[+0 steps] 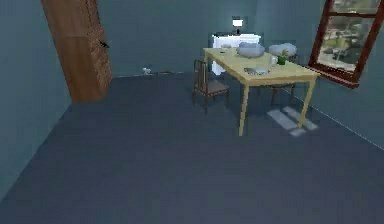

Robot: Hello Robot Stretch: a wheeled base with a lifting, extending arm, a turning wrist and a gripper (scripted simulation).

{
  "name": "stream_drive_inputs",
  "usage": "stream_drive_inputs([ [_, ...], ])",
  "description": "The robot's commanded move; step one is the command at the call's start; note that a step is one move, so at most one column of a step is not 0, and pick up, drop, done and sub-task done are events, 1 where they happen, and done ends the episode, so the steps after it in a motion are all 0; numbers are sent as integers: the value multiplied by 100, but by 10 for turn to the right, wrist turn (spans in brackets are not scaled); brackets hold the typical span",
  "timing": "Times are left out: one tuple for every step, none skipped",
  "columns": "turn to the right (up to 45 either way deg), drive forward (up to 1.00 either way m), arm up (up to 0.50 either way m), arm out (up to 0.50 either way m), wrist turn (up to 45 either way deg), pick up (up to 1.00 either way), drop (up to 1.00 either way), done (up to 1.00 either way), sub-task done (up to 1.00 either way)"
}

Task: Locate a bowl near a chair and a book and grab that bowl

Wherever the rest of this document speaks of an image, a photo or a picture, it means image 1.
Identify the small green plant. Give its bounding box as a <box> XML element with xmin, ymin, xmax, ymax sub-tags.
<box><xmin>277</xmin><ymin>49</ymin><xmax>289</xmax><ymax>66</ymax></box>

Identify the red-brown framed window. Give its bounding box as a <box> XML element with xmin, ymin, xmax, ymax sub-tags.
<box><xmin>307</xmin><ymin>0</ymin><xmax>384</xmax><ymax>89</ymax></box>

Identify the large grey bowl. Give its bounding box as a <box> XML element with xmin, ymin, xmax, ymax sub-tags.
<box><xmin>235</xmin><ymin>41</ymin><xmax>266</xmax><ymax>60</ymax></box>

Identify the pale yellow wooden table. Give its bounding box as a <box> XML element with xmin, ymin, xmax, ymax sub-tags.
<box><xmin>202</xmin><ymin>46</ymin><xmax>322</xmax><ymax>137</ymax></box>

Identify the grey plate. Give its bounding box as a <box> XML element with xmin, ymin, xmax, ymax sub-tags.
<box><xmin>243</xmin><ymin>66</ymin><xmax>271</xmax><ymax>76</ymax></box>

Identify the white cabinet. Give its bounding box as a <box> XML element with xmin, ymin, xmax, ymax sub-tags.
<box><xmin>211</xmin><ymin>32</ymin><xmax>263</xmax><ymax>76</ymax></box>

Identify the white table lamp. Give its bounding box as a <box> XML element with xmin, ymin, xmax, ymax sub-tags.
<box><xmin>231</xmin><ymin>16</ymin><xmax>244</xmax><ymax>35</ymax></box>

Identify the dark brown wooden chair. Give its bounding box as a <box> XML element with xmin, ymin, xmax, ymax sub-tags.
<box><xmin>192</xmin><ymin>59</ymin><xmax>231</xmax><ymax>115</ymax></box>

